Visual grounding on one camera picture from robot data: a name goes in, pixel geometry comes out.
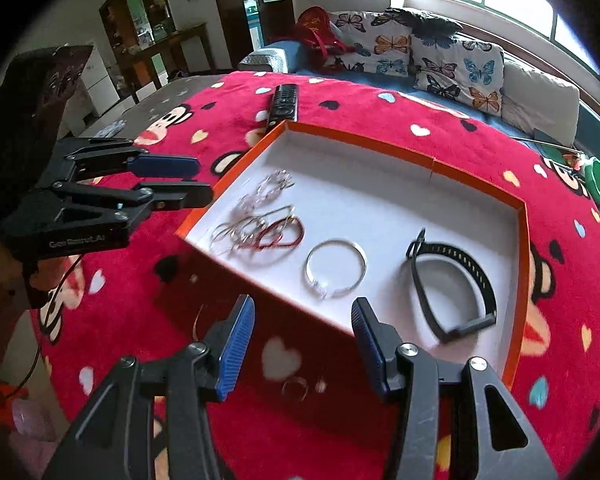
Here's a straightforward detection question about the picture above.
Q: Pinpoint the thin silver hoop bracelet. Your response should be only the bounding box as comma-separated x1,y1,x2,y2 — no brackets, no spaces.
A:
209,204,297,267

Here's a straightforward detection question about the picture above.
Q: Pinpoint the small pearl bead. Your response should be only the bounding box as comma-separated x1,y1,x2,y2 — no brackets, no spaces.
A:
314,380,327,393

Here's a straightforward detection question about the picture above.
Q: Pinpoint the silver bangle bracelet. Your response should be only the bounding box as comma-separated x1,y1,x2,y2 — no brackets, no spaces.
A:
303,237,368,302

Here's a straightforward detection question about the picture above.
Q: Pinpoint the red monkey print blanket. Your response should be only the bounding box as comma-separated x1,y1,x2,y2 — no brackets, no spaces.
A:
36,73,600,479

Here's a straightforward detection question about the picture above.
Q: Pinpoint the wooden display cabinet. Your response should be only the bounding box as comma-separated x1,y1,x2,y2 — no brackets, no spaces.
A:
99,0,216,102

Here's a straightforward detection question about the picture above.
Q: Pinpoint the black remote control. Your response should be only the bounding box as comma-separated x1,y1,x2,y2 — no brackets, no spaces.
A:
265,84,299,133

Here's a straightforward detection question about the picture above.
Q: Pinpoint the orange shallow box tray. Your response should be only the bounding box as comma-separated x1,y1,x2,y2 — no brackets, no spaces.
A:
178,122,530,384

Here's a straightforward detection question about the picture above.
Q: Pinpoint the red bag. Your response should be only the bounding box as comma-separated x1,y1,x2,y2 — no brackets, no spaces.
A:
294,6,355,68

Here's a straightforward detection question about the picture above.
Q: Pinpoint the butterfly cushion left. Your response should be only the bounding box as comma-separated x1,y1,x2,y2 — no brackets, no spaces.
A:
326,10,413,77

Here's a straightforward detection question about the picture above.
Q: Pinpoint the butterfly cushion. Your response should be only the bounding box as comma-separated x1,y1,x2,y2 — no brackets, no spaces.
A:
326,10,413,77
412,35,504,117

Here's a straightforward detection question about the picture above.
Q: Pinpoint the green bowl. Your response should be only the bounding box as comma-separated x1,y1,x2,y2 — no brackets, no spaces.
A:
582,157,600,206

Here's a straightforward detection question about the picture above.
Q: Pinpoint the white cushion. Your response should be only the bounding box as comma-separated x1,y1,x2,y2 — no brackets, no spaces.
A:
502,56,580,145

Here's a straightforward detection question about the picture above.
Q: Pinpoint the butterfly cushion right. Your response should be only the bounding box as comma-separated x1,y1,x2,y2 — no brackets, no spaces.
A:
412,35,504,117

